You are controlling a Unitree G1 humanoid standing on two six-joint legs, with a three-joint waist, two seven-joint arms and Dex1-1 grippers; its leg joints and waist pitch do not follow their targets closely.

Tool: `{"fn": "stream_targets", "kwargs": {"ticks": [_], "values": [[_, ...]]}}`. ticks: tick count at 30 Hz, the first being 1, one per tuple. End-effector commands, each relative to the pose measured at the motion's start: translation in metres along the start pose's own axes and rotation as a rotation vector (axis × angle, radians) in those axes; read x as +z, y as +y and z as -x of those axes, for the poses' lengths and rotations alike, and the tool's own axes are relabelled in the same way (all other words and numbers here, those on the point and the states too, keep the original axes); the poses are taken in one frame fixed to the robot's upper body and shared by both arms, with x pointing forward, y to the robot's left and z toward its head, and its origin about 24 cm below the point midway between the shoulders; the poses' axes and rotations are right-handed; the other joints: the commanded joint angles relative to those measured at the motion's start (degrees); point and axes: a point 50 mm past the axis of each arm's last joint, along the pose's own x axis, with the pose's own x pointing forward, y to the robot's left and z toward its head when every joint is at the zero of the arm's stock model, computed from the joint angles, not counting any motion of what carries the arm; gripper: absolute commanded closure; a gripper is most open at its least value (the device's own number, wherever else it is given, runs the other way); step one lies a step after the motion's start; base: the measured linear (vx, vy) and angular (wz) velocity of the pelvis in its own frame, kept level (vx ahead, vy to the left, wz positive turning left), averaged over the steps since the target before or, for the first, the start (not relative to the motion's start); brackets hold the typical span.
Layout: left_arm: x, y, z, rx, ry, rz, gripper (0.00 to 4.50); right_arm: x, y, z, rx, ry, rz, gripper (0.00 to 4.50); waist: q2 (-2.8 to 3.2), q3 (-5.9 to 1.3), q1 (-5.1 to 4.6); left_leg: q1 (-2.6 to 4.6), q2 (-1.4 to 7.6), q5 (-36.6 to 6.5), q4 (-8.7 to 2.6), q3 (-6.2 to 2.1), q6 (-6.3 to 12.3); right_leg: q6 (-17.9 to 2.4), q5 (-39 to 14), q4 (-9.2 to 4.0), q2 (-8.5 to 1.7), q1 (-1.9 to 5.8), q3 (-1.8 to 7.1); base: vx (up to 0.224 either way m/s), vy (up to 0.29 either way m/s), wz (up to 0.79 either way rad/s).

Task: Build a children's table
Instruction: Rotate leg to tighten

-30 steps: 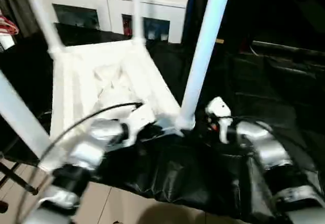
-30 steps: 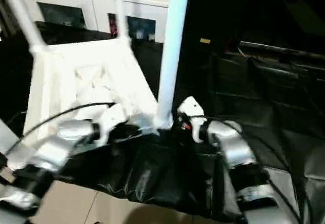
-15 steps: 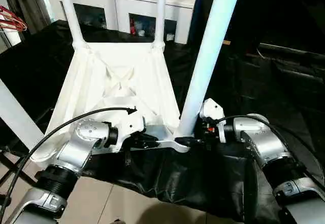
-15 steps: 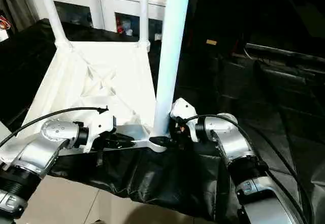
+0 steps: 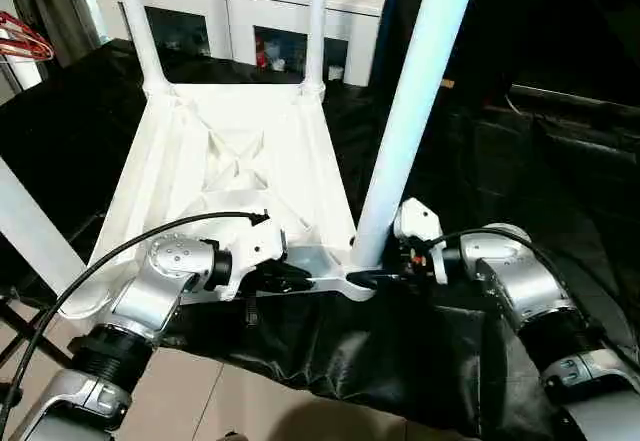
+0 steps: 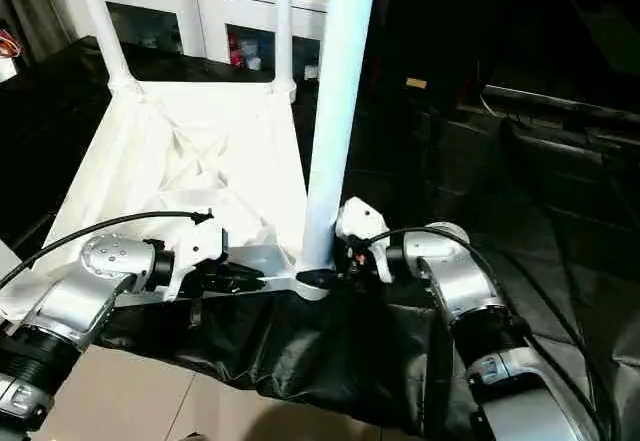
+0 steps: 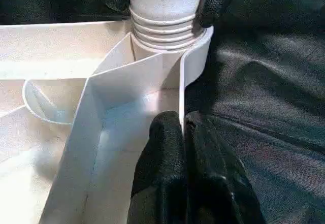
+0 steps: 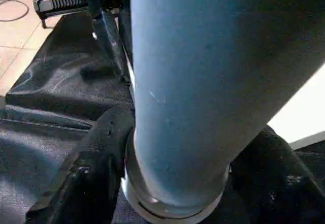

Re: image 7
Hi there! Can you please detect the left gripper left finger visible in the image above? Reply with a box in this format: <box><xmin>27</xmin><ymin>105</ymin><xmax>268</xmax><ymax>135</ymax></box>
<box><xmin>127</xmin><ymin>111</ymin><xmax>188</xmax><ymax>224</ymax></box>

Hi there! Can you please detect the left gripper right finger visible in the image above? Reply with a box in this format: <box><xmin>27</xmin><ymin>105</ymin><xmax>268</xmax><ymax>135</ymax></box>
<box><xmin>184</xmin><ymin>110</ymin><xmax>265</xmax><ymax>224</ymax></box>

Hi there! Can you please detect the white plastic table leg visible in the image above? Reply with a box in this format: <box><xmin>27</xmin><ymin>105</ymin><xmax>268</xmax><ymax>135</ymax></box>
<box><xmin>128</xmin><ymin>0</ymin><xmax>207</xmax><ymax>54</ymax></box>

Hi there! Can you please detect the white plastic table top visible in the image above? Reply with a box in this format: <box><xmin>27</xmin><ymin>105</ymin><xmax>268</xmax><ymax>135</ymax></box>
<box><xmin>0</xmin><ymin>20</ymin><xmax>214</xmax><ymax>224</ymax></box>

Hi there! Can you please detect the black work mat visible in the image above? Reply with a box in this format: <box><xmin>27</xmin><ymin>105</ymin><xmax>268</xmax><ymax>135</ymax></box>
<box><xmin>0</xmin><ymin>0</ymin><xmax>325</xmax><ymax>224</ymax></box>

